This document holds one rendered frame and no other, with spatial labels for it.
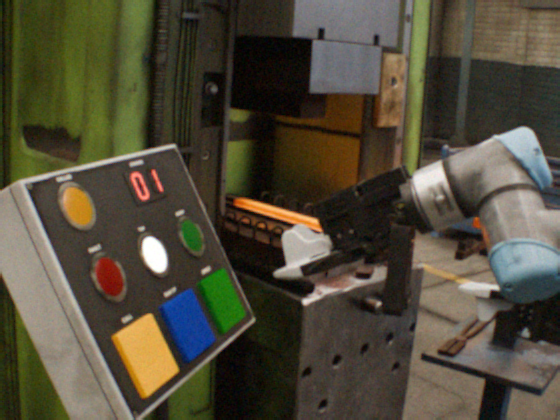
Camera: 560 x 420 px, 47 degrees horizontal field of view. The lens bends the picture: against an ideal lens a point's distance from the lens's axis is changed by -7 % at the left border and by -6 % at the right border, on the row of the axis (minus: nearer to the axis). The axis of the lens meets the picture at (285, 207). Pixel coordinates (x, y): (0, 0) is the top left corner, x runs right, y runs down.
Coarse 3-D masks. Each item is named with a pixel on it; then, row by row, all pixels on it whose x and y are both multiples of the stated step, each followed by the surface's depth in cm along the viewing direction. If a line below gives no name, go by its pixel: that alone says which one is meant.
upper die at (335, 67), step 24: (240, 48) 130; (264, 48) 126; (288, 48) 121; (312, 48) 117; (336, 48) 122; (360, 48) 126; (240, 72) 131; (264, 72) 126; (288, 72) 122; (312, 72) 118; (336, 72) 123; (360, 72) 128
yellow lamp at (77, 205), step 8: (72, 192) 73; (80, 192) 74; (64, 200) 71; (72, 200) 72; (80, 200) 73; (88, 200) 75; (72, 208) 72; (80, 208) 73; (88, 208) 74; (72, 216) 71; (80, 216) 72; (88, 216) 74
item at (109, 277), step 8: (96, 264) 72; (104, 264) 73; (112, 264) 74; (96, 272) 71; (104, 272) 72; (112, 272) 74; (120, 272) 75; (104, 280) 72; (112, 280) 73; (120, 280) 75; (104, 288) 72; (112, 288) 73; (120, 288) 74
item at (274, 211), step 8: (240, 200) 153; (248, 200) 153; (256, 208) 148; (264, 208) 147; (272, 208) 147; (280, 216) 143; (288, 216) 142; (296, 216) 141; (304, 216) 142; (304, 224) 139; (312, 224) 137
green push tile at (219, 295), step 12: (216, 276) 92; (228, 276) 95; (204, 288) 88; (216, 288) 91; (228, 288) 94; (204, 300) 89; (216, 300) 90; (228, 300) 92; (216, 312) 89; (228, 312) 91; (240, 312) 94; (216, 324) 89; (228, 324) 90
